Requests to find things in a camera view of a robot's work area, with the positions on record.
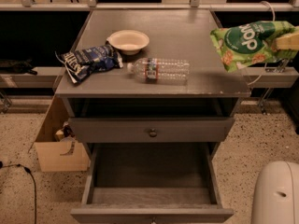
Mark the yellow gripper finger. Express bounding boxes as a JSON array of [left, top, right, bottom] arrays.
[[275, 27, 299, 50]]

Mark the green rice chip bag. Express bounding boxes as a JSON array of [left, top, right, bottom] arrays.
[[210, 21, 298, 72]]

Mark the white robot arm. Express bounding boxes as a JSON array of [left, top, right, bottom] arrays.
[[250, 161, 299, 224]]

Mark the grey wooden drawer cabinet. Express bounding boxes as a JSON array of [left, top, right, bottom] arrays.
[[56, 9, 249, 224]]

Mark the closed grey top drawer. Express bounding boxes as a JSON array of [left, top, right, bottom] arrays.
[[69, 118, 235, 143]]

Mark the blue chip bag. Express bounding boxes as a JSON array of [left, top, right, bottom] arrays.
[[56, 44, 123, 84]]

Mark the open grey middle drawer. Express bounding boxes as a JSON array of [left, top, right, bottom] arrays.
[[71, 143, 234, 224]]

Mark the clear plastic water bottle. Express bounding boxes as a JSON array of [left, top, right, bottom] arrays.
[[127, 58, 190, 85]]

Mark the white paper bowl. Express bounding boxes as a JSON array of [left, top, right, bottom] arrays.
[[107, 30, 150, 55]]

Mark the cardboard box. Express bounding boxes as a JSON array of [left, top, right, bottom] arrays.
[[34, 97, 90, 172]]

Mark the black object on ledge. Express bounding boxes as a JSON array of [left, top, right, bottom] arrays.
[[0, 59, 37, 76]]

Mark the white hanging cable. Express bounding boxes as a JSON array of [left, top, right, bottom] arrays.
[[247, 0, 277, 87]]

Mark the metal railing frame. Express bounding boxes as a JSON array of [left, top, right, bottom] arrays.
[[0, 0, 298, 11]]

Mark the black floor cable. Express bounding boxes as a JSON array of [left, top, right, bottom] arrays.
[[0, 161, 38, 224]]

